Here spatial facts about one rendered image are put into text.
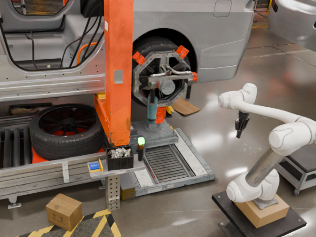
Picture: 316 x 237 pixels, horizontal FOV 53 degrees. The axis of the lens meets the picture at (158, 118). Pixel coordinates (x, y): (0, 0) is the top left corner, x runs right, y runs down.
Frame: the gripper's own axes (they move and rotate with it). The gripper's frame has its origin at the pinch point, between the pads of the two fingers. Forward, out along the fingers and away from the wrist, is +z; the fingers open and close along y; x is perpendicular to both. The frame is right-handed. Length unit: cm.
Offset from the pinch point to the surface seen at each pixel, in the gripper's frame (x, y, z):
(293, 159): -5, 71, 43
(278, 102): 129, 199, 77
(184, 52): 83, -4, -36
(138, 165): 28, -70, 31
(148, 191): 35, -55, 72
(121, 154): 30, -83, 18
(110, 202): 30, -92, 65
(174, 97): 84, -8, 9
